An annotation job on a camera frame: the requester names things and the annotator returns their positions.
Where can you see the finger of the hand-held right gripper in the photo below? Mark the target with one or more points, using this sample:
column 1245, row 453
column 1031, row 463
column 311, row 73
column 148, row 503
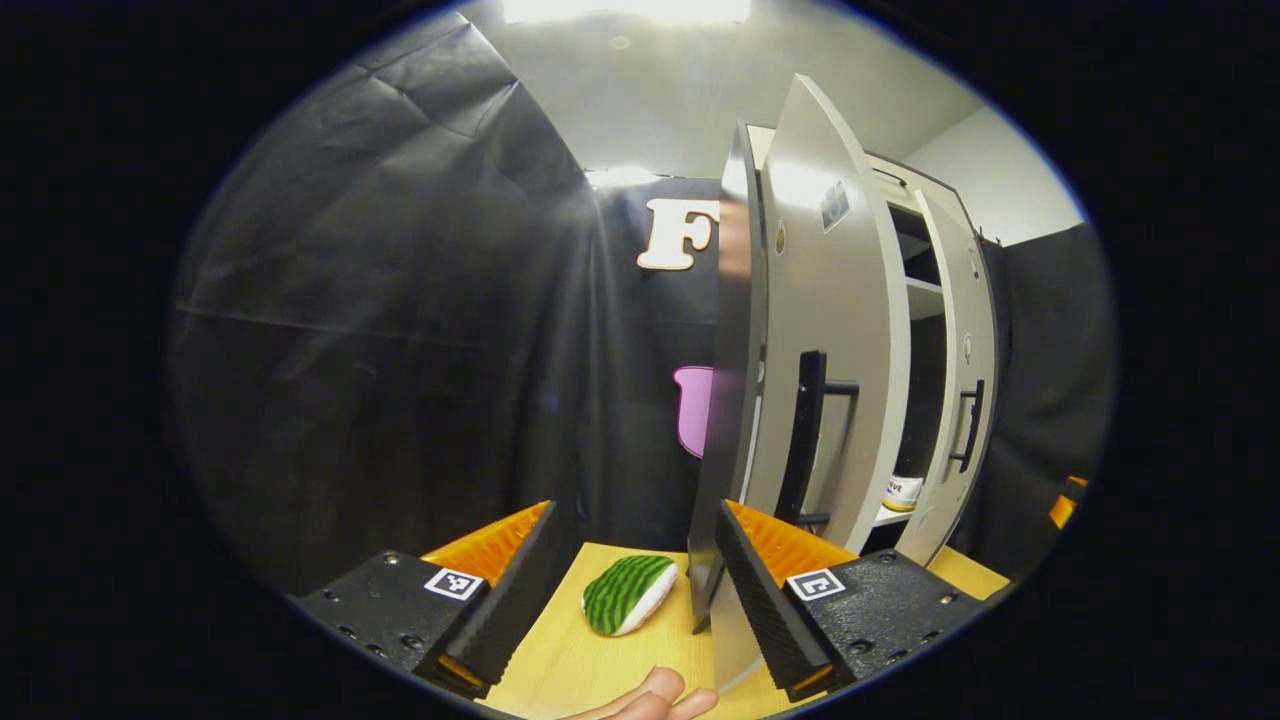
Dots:
column 1062, row 510

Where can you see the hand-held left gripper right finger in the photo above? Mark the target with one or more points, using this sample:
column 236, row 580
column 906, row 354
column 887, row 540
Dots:
column 765, row 590

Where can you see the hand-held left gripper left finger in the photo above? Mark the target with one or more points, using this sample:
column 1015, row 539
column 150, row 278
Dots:
column 510, row 600

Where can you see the white striped canvas shoe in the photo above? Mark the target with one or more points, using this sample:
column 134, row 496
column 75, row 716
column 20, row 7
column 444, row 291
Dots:
column 903, row 492

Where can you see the white shoe cabinet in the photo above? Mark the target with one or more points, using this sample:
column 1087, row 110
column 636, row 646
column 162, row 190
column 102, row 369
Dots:
column 735, row 400

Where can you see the watermelon slice plush toy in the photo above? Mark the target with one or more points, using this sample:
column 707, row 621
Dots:
column 625, row 595

